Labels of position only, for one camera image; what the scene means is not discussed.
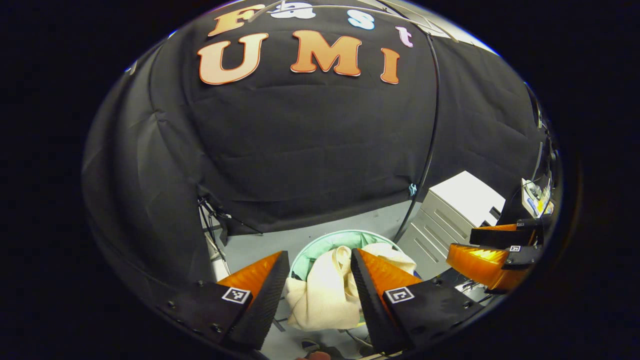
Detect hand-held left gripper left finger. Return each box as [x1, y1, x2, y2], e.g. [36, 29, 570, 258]
[167, 250, 291, 351]

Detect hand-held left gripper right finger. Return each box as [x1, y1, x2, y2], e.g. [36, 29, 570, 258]
[350, 247, 485, 355]

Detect cream jacket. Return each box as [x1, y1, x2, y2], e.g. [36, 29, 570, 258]
[284, 242, 417, 332]

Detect green laundry hamper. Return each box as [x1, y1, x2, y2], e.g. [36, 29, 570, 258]
[289, 229, 421, 331]

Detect white clothes hanger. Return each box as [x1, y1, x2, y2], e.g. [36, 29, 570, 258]
[247, 0, 441, 36]

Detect cluttered white desk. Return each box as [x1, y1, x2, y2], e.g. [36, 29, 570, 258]
[520, 177, 556, 218]

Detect white drawer cabinet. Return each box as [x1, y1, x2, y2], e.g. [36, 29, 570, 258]
[397, 171, 507, 281]

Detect dark shoe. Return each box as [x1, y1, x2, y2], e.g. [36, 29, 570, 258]
[301, 339, 347, 359]

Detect black monitor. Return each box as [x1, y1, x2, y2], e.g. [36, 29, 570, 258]
[524, 82, 556, 183]

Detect black stand legs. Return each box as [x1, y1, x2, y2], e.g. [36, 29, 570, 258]
[197, 196, 263, 261]

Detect black backdrop cloth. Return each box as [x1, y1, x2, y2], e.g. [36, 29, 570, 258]
[82, 0, 551, 301]

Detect black clothes rail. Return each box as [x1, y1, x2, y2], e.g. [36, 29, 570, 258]
[372, 0, 442, 244]

